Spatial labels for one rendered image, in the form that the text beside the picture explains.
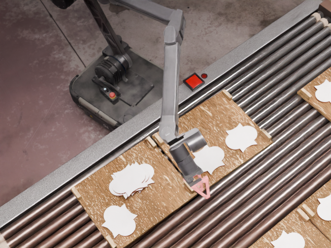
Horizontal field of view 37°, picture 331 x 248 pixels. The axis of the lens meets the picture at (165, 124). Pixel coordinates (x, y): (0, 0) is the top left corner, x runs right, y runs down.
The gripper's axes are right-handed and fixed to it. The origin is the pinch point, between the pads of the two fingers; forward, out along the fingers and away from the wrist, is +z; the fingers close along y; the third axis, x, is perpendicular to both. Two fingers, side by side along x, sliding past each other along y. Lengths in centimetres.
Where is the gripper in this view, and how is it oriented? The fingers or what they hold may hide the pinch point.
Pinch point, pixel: (204, 192)
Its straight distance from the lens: 175.4
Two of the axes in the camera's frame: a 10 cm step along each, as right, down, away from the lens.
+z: 5.1, 8.4, 1.7
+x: -8.4, 5.3, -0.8
